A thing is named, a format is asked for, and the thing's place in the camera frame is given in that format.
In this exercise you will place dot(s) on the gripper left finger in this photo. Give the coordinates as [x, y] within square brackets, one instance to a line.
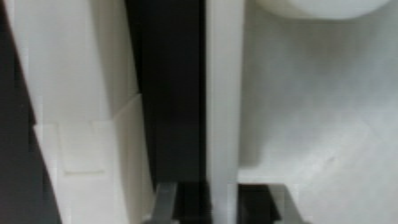
[181, 204]

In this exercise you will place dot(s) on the white U-shaped border fence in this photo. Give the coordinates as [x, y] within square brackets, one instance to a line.
[72, 44]

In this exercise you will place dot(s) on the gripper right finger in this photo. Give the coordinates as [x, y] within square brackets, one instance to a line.
[264, 205]

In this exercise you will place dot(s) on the white desk top tray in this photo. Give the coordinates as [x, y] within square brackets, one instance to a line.
[302, 106]

